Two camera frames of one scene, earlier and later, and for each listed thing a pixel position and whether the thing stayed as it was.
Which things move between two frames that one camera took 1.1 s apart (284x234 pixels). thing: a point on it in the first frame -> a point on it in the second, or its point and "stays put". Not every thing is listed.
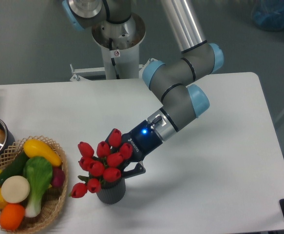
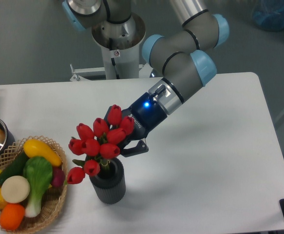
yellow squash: x=34 y=148 stays put
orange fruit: x=11 y=216 stays put
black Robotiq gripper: x=143 y=141 -> x=146 y=115
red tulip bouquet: x=105 y=165 -> x=99 y=145
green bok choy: x=38 y=171 stays put
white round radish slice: x=15 y=189 stays put
